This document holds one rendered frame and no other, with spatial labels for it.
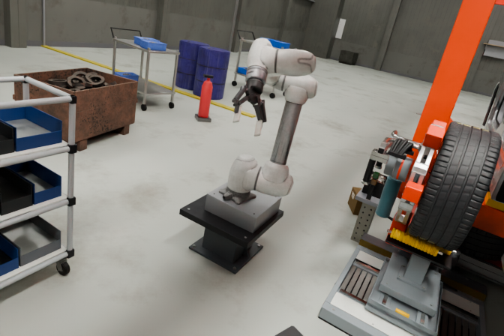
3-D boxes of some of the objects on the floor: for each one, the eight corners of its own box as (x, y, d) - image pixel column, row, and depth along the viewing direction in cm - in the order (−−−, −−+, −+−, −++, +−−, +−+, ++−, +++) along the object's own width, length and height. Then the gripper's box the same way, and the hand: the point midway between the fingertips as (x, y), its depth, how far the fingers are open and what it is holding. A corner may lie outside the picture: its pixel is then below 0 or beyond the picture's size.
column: (362, 244, 281) (379, 197, 267) (350, 238, 285) (365, 192, 271) (365, 239, 290) (382, 193, 275) (353, 234, 294) (368, 188, 280)
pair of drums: (188, 82, 727) (193, 39, 698) (233, 97, 673) (241, 52, 645) (162, 84, 669) (167, 37, 640) (209, 101, 616) (217, 51, 587)
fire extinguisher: (199, 115, 525) (205, 72, 504) (215, 120, 516) (223, 76, 495) (189, 118, 501) (195, 73, 479) (205, 124, 492) (213, 78, 470)
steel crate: (355, 65, 2009) (358, 53, 1986) (351, 65, 1927) (355, 52, 1905) (342, 61, 2041) (345, 50, 2018) (337, 62, 1959) (340, 49, 1937)
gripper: (265, 98, 163) (258, 142, 155) (229, 70, 146) (219, 117, 138) (278, 95, 158) (272, 139, 151) (243, 65, 141) (233, 114, 133)
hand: (247, 126), depth 145 cm, fingers open, 13 cm apart
